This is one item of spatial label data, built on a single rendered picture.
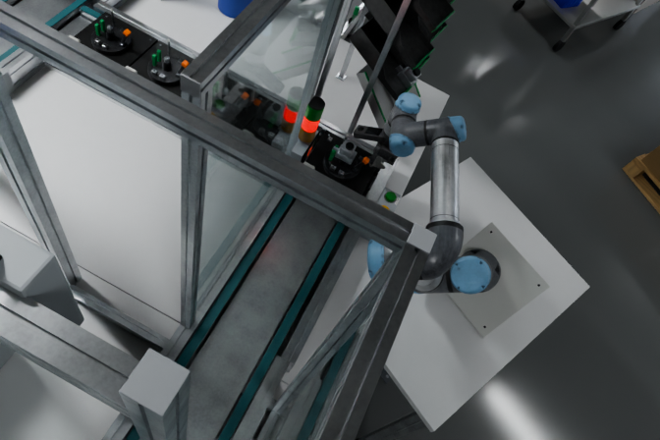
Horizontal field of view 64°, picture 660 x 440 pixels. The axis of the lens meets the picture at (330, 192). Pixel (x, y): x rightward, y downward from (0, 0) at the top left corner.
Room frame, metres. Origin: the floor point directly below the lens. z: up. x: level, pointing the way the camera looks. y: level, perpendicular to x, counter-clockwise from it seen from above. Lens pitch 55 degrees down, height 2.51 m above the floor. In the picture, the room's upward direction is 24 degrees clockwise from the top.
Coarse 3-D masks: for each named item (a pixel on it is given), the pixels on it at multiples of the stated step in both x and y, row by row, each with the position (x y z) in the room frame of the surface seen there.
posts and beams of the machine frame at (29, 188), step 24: (0, 72) 0.47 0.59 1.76; (0, 96) 0.45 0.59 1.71; (0, 120) 0.43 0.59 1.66; (0, 144) 0.43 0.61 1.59; (24, 144) 0.46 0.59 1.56; (24, 168) 0.44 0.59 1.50; (24, 192) 0.42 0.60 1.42; (48, 192) 0.47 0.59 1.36; (48, 216) 0.45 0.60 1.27; (48, 240) 0.42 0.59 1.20; (72, 264) 0.45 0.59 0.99
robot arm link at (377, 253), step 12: (372, 240) 0.73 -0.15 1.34; (372, 252) 0.69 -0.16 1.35; (384, 252) 0.69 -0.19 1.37; (372, 264) 0.66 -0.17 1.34; (372, 276) 0.65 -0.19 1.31; (420, 276) 0.67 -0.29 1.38; (444, 276) 0.88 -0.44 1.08; (420, 288) 0.82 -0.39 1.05; (432, 288) 0.83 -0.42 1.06; (444, 288) 0.86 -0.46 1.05
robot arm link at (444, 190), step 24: (432, 120) 1.12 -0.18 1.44; (456, 120) 1.11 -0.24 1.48; (432, 144) 1.04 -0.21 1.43; (456, 144) 1.05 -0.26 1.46; (432, 168) 0.96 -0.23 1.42; (456, 168) 0.97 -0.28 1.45; (432, 192) 0.89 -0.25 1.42; (456, 192) 0.90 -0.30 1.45; (432, 216) 0.82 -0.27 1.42; (456, 216) 0.83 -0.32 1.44; (456, 240) 0.76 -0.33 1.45; (432, 264) 0.68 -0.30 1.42
